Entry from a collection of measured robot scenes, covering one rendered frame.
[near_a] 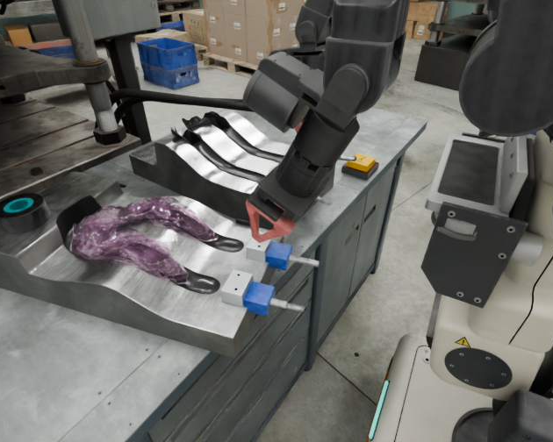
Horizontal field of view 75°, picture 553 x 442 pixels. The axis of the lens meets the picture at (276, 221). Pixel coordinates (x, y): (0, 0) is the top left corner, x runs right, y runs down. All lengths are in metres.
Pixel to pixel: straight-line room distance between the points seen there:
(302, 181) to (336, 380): 1.17
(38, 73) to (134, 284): 0.81
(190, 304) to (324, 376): 0.98
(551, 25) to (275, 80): 0.23
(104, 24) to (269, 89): 1.09
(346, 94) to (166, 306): 0.43
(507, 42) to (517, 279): 0.43
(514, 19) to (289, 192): 0.27
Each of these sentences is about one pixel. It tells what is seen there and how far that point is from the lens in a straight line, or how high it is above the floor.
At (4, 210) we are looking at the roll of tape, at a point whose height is 0.94.
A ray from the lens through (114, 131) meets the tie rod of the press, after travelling 1.33.
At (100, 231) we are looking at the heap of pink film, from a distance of 0.73.
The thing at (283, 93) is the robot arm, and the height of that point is 1.19.
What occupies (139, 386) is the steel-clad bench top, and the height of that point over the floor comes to 0.80.
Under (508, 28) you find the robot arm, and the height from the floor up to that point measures 1.27.
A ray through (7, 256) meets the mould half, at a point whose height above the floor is 0.90.
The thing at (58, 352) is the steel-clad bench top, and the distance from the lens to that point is 0.70.
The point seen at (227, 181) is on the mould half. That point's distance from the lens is 0.84.
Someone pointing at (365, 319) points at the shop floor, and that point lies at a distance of 1.70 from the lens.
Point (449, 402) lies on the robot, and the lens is 1.25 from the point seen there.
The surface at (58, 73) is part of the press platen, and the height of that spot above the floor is 1.03.
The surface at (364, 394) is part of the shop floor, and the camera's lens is 1.51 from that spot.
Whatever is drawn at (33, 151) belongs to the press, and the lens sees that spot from 1.43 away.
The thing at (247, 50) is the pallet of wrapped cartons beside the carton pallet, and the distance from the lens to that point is 4.92.
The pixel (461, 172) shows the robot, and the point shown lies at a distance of 0.63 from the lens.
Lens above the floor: 1.32
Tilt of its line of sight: 37 degrees down
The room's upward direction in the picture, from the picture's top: straight up
